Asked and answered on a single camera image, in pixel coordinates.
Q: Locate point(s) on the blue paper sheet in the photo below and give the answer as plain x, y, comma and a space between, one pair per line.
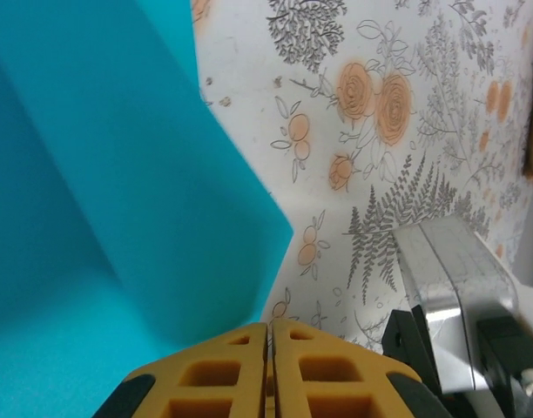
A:
96, 174

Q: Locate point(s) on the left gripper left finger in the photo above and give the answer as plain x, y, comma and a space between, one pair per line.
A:
205, 374

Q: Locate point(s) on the floral print table mat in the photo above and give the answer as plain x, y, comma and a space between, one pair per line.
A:
258, 65

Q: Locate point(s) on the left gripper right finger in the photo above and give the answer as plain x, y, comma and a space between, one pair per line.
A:
336, 374

